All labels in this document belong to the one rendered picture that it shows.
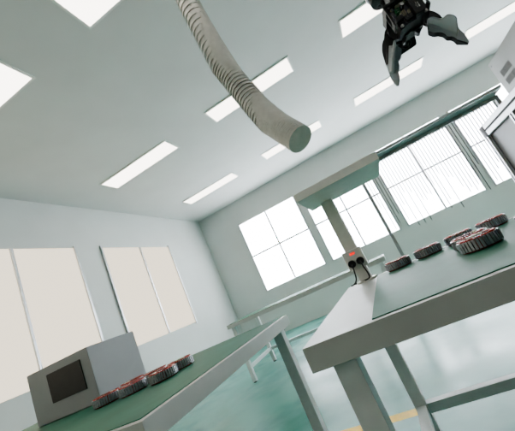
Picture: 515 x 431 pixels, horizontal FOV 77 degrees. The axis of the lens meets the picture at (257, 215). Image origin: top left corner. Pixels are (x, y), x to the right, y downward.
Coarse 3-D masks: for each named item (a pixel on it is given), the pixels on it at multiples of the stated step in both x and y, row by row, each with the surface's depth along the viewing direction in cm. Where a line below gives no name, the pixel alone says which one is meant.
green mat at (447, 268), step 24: (504, 240) 84; (408, 264) 136; (432, 264) 102; (456, 264) 81; (480, 264) 68; (504, 264) 58; (384, 288) 97; (408, 288) 78; (432, 288) 66; (384, 312) 64
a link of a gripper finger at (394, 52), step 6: (390, 48) 70; (396, 48) 69; (390, 54) 70; (396, 54) 69; (390, 60) 70; (396, 60) 69; (390, 66) 69; (396, 66) 69; (390, 72) 69; (396, 72) 69; (396, 78) 69; (396, 84) 69
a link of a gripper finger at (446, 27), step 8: (448, 16) 63; (432, 24) 67; (440, 24) 66; (448, 24) 64; (456, 24) 63; (432, 32) 67; (440, 32) 67; (448, 32) 66; (456, 32) 65; (448, 40) 67; (456, 40) 66; (464, 40) 65
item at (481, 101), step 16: (480, 96) 374; (496, 96) 388; (448, 112) 384; (464, 112) 398; (432, 128) 409; (400, 144) 413; (432, 144) 409; (448, 144) 403; (384, 176) 426; (448, 176) 400; (368, 192) 430; (400, 192) 418; (416, 192) 411; (384, 208) 423; (384, 224) 420
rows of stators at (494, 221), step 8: (496, 216) 126; (504, 216) 126; (480, 224) 129; (488, 224) 126; (496, 224) 125; (464, 232) 129; (448, 240) 132; (424, 248) 134; (432, 248) 132; (440, 248) 133; (408, 256) 138; (416, 256) 137; (424, 256) 133; (392, 264) 138; (400, 264) 136
